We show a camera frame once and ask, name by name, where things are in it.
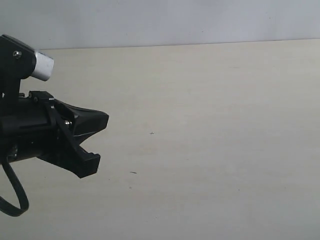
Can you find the left robot arm silver black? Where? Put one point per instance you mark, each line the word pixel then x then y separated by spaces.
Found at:
pixel 40 126

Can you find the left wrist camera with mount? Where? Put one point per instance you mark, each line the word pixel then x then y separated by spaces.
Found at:
pixel 19 61

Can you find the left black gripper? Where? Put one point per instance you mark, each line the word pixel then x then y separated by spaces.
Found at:
pixel 39 126

